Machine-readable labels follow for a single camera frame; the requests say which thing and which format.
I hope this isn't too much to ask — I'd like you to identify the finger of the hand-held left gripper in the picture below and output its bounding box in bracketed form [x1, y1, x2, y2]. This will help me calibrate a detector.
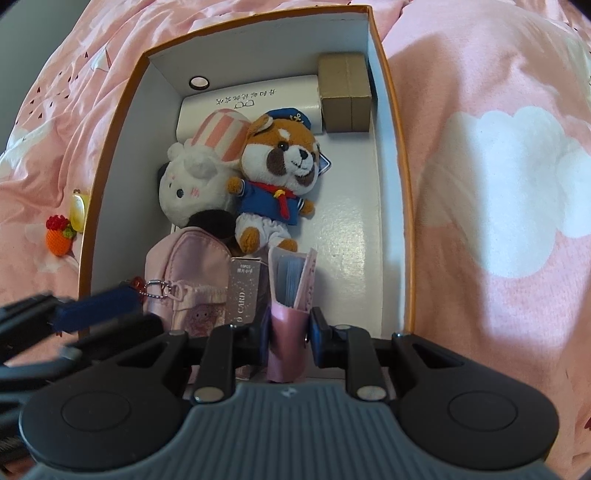
[48, 282, 143, 337]
[60, 313, 164, 367]

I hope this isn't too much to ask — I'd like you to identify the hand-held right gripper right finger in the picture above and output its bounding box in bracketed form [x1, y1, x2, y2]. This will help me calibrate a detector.
[308, 307, 462, 402]

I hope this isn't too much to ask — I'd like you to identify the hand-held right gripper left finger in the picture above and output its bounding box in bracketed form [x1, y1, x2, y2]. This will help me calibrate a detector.
[117, 307, 274, 402]

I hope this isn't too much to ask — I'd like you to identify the pink card holder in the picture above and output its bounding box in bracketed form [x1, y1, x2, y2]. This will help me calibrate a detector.
[267, 246, 320, 384]

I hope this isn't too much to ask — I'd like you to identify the orange storage box white inside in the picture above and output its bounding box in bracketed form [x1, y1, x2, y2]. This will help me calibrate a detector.
[76, 4, 416, 343]

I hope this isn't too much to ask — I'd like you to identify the white glasses case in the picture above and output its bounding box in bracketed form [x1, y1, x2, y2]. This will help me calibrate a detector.
[177, 74, 324, 141]

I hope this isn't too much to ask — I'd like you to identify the small brown cardboard box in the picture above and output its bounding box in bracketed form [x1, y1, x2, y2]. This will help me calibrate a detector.
[317, 52, 373, 134]

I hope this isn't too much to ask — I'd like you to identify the silver card pack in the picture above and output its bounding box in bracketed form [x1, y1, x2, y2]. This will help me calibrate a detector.
[224, 257, 271, 331]

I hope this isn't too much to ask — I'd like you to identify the orange crochet fruit charm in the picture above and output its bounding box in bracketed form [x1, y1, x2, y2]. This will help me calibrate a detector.
[45, 215, 77, 256]

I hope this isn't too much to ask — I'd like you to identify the yellow charm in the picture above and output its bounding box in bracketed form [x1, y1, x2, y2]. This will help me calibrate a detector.
[69, 188, 92, 234]

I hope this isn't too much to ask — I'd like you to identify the pink zip pouch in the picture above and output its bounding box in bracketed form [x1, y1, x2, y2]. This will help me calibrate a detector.
[131, 228, 232, 320]

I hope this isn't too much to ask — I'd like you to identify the white plush with striped hat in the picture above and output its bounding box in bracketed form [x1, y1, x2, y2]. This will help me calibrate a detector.
[156, 108, 254, 241]

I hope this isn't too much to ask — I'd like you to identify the red panda sailor plush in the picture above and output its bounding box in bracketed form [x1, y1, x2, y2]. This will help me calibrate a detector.
[225, 107, 334, 256]

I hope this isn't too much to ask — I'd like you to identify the pink cloud print blanket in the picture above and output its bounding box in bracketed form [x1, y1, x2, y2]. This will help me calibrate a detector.
[0, 0, 591, 480]

